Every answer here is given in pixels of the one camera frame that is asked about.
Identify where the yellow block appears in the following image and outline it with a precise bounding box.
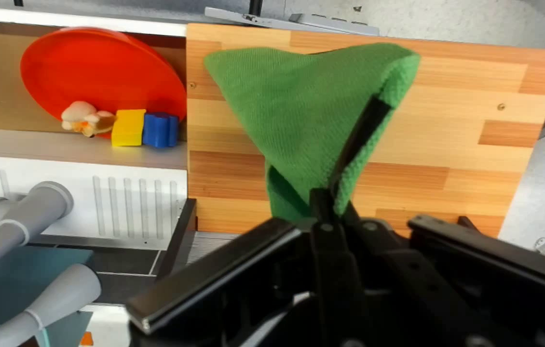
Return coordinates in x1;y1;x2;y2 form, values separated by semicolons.
111;109;147;147

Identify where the green towel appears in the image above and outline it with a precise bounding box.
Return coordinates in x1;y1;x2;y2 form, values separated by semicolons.
204;42;421;223

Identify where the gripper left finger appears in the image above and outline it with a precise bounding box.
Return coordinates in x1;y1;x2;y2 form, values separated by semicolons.
125;95;393;347

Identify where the orange plastic plate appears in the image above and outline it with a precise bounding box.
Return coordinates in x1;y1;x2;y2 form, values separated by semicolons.
20;27;187;139

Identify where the teal box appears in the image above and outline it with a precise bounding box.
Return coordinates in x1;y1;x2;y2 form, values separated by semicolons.
0;241;95;347

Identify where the grey plastic pipe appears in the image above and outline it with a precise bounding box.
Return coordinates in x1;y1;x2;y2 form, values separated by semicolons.
0;181;74;289
0;263;102;347

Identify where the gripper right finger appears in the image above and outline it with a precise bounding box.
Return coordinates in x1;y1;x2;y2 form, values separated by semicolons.
345;202;545;347

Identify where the cream and orange toy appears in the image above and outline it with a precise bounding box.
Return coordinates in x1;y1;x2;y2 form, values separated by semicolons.
61;101;117;138

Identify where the blue block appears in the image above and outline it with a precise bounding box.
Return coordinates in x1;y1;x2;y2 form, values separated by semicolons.
142;112;179;148

